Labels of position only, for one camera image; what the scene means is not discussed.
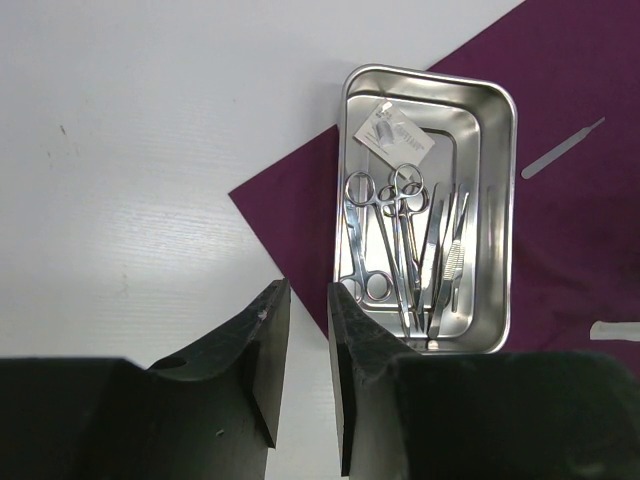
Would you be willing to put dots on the purple surgical drape cloth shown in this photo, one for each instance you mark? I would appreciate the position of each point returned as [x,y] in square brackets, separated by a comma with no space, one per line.
[575,232]

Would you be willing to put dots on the long steel forceps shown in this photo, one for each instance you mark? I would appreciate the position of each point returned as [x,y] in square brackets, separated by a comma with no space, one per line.
[412,200]

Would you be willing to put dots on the white blue label packet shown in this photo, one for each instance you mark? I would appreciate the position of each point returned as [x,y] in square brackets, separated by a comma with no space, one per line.
[393,136]

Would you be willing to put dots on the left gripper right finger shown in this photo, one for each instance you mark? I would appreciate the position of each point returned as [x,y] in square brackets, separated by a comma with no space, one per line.
[404,415]

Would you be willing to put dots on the thin steel tweezers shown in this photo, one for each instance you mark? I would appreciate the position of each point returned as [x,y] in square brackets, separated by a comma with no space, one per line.
[453,266]

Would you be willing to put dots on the stainless steel instrument tray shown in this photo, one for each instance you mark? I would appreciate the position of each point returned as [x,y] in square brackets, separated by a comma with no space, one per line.
[473,123]

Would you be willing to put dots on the small steel scissors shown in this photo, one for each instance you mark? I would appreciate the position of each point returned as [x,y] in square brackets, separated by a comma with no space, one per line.
[392,205]

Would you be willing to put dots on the straight steel scissors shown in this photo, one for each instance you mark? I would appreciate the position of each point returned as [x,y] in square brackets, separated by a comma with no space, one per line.
[369,286]

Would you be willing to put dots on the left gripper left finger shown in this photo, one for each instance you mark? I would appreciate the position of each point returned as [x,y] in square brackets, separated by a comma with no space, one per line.
[208,411]

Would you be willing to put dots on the small white gauze roll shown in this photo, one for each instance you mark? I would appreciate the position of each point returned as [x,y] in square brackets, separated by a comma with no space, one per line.
[615,331]

